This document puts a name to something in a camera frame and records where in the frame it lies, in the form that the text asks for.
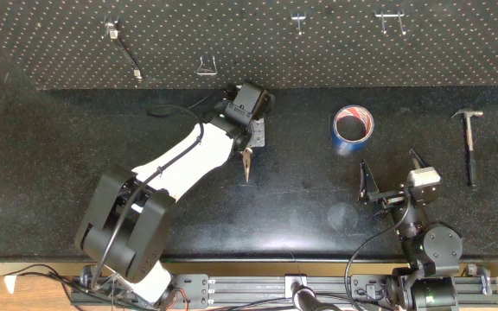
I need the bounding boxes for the metal hook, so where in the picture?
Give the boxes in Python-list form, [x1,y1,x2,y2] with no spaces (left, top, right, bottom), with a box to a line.
[103,17,119,41]
[290,12,307,36]
[195,54,219,78]
[374,10,407,36]

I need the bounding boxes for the black pegboard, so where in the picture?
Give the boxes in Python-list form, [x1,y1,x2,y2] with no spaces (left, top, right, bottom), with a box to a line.
[0,0,498,91]

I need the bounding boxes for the needle-nose pliers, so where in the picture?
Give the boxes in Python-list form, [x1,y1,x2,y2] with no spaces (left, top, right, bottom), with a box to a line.
[241,147,254,184]

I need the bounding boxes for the wrench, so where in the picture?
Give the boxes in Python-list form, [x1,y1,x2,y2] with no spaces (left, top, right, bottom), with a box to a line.
[106,26,144,83]

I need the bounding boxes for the roll of blue tape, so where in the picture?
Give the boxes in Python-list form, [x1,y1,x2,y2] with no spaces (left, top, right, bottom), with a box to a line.
[330,104,376,156]

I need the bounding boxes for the black cable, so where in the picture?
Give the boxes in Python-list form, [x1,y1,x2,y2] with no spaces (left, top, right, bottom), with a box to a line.
[89,104,206,291]
[344,196,412,311]

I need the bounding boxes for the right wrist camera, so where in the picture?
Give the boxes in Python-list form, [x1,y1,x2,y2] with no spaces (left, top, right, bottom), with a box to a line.
[405,166,443,190]

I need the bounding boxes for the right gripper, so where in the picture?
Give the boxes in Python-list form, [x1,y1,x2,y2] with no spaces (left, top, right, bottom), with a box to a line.
[357,148,428,208]

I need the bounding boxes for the hammer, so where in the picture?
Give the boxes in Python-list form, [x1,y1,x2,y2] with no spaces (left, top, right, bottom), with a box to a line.
[450,107,485,190]

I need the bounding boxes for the mounting rail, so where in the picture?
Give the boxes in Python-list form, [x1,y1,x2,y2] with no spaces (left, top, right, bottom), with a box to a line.
[70,263,498,311]

